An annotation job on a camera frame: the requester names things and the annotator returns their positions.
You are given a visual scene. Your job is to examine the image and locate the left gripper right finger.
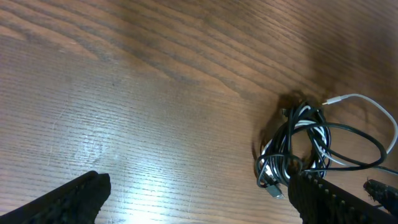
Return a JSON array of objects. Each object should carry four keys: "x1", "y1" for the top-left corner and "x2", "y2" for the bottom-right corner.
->
[{"x1": 288, "y1": 172, "x2": 397, "y2": 224}]

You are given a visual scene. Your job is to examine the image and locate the black usb cable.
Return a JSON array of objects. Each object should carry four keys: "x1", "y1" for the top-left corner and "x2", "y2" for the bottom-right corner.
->
[{"x1": 254, "y1": 100, "x2": 398, "y2": 200}]

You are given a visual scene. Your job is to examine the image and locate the white usb cable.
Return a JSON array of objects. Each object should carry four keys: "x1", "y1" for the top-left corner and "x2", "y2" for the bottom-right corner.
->
[{"x1": 259, "y1": 93, "x2": 398, "y2": 184}]

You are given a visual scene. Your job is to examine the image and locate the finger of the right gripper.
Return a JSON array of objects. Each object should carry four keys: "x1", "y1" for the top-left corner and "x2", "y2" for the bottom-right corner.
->
[{"x1": 363, "y1": 179, "x2": 397, "y2": 215}]

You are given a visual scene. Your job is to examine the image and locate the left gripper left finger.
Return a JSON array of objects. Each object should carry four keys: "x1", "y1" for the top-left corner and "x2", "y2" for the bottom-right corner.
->
[{"x1": 1, "y1": 170, "x2": 111, "y2": 224}]

